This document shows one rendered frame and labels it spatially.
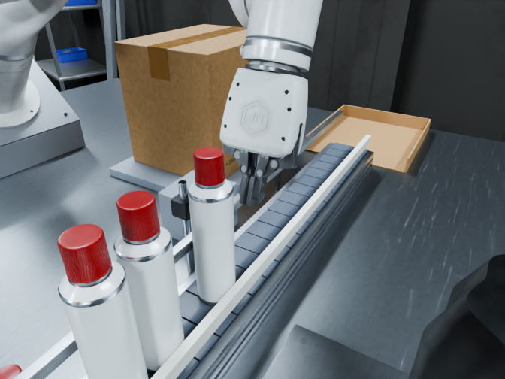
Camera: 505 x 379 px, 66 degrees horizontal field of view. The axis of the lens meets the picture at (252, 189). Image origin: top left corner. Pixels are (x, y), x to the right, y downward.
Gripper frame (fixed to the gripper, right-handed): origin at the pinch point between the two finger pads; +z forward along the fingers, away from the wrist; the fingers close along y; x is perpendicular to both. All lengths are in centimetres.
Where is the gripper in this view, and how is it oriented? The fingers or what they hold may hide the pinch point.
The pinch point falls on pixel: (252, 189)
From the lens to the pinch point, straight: 52.2
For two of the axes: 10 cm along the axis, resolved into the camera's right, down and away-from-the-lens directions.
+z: -1.8, 9.6, 2.1
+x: 4.8, -1.0, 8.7
